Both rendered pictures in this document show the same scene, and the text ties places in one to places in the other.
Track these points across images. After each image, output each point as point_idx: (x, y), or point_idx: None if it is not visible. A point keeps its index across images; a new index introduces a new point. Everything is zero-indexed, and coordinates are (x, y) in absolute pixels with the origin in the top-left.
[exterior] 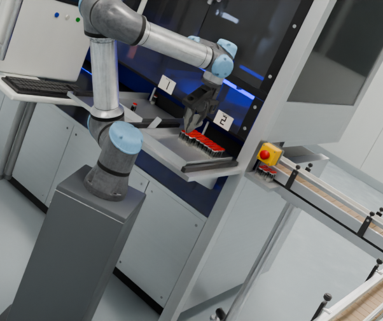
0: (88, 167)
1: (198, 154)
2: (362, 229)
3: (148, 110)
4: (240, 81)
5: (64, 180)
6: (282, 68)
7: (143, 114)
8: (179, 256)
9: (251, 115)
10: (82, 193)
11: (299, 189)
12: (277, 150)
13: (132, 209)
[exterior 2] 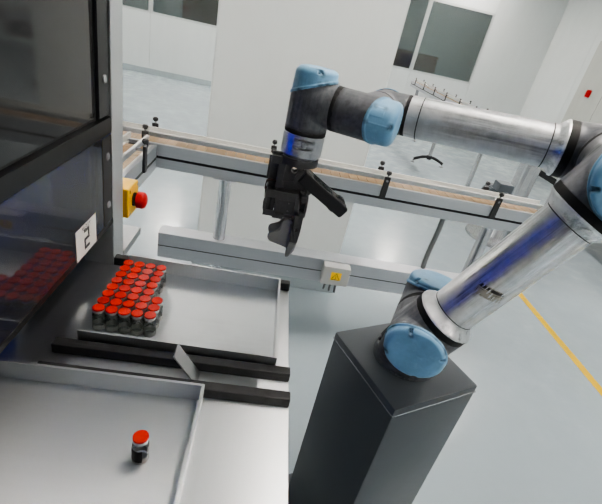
0: (396, 401)
1: (170, 298)
2: (146, 163)
3: (8, 466)
4: (80, 139)
5: (462, 388)
6: (112, 44)
7: (94, 442)
8: None
9: (108, 174)
10: (448, 361)
11: None
12: (133, 179)
13: (389, 323)
